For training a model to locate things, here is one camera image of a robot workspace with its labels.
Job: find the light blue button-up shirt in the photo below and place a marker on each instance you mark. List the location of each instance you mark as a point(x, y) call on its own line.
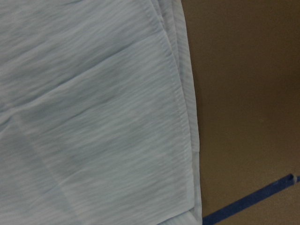
point(98, 119)

